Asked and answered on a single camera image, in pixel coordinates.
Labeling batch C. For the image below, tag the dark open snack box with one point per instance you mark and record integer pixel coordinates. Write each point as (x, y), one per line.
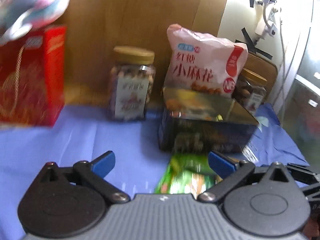
(195, 122)

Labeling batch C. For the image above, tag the pink twisted dough snack bag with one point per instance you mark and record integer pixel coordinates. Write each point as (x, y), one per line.
(203, 62)

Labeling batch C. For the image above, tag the green cracker packet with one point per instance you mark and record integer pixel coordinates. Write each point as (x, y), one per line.
(187, 173)

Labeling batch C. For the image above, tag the white power strip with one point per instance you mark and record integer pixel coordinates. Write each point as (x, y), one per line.
(267, 24)

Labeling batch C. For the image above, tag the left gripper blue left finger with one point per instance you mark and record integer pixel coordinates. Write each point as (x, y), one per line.
(103, 164)

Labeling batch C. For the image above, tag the red gift box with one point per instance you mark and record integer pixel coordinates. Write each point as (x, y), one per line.
(32, 77)

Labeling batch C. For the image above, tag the pink white plush toy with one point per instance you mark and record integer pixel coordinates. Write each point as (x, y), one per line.
(18, 17)

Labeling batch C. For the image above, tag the blue patterned tablecloth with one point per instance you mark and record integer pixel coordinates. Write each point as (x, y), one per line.
(80, 133)

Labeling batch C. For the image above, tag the left nut jar gold lid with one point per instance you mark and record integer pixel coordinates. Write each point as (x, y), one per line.
(131, 81)

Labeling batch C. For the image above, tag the nut jar gold lid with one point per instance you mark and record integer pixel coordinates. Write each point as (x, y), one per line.
(131, 81)
(250, 90)

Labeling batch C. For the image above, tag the brown wooden board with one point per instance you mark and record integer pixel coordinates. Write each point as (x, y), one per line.
(264, 68)

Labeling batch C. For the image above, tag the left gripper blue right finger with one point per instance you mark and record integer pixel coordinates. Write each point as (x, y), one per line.
(221, 165)

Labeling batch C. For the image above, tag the right nut jar gold lid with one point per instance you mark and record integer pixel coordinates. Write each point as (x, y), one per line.
(250, 90)

